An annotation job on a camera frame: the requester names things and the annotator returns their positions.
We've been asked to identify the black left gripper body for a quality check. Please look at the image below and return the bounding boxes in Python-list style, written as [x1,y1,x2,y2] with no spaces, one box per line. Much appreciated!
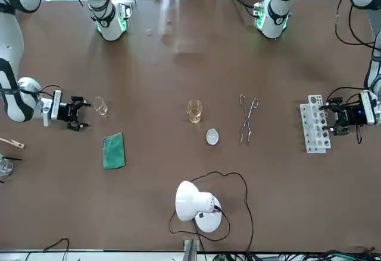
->
[342,106,367,125]

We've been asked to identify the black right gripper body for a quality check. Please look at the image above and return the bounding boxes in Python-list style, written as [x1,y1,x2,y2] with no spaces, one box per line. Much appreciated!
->
[59,102,76,122]

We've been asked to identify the white test tube rack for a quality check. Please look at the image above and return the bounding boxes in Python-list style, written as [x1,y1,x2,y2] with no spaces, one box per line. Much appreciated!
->
[299,94,332,154]

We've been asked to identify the folded green cloth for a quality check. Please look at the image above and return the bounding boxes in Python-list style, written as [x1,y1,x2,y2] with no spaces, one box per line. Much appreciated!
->
[102,132,127,171]

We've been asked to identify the wooden test tube clamp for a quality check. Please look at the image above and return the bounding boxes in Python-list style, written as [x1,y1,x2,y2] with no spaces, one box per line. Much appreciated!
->
[0,137,27,150]

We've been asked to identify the metal crucible tongs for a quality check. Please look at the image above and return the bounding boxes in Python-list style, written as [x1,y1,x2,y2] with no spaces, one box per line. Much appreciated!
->
[239,94,260,146]

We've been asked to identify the glass beaker with amber liquid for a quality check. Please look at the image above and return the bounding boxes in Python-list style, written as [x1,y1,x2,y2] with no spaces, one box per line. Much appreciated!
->
[186,99,204,124]

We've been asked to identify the small white dish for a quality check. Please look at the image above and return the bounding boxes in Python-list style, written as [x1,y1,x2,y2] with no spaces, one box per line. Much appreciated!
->
[205,128,221,146]

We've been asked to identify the white desk lamp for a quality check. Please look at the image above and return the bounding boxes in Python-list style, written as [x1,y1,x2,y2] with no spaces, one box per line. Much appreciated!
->
[174,180,223,234]

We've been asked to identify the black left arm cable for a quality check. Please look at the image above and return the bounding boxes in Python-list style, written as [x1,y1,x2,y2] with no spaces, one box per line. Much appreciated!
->
[326,0,377,144]

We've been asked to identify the aluminium frame post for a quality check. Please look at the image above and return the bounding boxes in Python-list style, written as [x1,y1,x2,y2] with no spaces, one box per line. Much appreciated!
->
[183,238,201,261]

